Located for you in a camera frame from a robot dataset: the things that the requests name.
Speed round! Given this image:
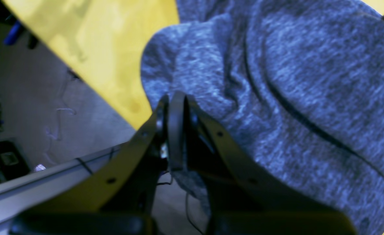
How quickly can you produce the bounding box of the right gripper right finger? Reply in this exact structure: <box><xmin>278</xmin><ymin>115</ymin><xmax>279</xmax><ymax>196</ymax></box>
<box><xmin>169</xmin><ymin>92</ymin><xmax>356</xmax><ymax>235</ymax></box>

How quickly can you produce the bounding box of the grey long-sleeve shirt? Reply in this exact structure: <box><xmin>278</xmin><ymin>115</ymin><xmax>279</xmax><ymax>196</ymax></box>
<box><xmin>141</xmin><ymin>0</ymin><xmax>384</xmax><ymax>235</ymax></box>

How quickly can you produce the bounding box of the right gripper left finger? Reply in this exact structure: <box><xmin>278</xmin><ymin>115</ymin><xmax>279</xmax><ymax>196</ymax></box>
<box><xmin>9</xmin><ymin>95</ymin><xmax>169</xmax><ymax>235</ymax></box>

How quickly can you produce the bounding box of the yellow table cloth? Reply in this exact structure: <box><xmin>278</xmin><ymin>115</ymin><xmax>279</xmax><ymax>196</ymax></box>
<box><xmin>1</xmin><ymin>0</ymin><xmax>384</xmax><ymax>235</ymax></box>

